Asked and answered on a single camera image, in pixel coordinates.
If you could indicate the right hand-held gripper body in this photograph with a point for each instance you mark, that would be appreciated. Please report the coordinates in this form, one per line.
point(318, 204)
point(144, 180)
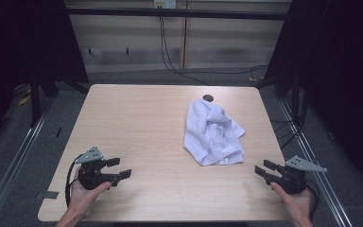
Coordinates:
point(291, 181)

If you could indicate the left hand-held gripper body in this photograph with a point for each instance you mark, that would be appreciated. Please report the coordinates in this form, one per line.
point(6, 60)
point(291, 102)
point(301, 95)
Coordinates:
point(89, 176)

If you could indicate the white printed towel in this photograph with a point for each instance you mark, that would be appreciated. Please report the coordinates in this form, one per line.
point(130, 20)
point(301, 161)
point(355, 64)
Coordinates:
point(212, 135)

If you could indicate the person's left hand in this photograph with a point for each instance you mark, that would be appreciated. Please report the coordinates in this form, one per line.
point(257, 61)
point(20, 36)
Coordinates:
point(82, 197)

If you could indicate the person's right hand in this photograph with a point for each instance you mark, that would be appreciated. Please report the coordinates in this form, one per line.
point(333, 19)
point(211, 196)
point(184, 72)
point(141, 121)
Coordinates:
point(297, 203)

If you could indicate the grey tape strip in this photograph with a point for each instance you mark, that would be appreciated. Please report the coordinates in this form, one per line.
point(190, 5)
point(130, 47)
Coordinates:
point(48, 195)

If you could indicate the small black floor strip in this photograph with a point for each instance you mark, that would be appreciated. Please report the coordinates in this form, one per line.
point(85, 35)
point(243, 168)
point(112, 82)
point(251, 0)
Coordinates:
point(58, 132)

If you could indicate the dark round table grommet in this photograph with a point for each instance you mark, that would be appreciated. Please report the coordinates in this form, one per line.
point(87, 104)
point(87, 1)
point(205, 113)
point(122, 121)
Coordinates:
point(208, 97)

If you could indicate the yellow object on floor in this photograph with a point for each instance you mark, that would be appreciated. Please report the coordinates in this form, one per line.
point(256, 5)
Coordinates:
point(24, 100)

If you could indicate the dark curtain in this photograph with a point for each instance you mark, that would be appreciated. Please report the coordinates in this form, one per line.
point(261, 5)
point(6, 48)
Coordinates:
point(19, 47)
point(343, 78)

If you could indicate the black horizontal metal bar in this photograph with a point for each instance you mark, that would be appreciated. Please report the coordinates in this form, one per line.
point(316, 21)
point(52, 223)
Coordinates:
point(176, 13)

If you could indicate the aluminium floor rail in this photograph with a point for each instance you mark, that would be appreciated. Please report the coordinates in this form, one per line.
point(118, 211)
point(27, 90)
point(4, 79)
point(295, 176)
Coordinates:
point(315, 157)
point(15, 160)

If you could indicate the small black wall hook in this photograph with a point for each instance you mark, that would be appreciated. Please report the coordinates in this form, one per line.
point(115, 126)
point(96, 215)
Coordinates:
point(90, 50)
point(127, 50)

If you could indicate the white wall outlet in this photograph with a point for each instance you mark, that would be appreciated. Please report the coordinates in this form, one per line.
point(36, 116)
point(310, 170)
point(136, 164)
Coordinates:
point(165, 3)

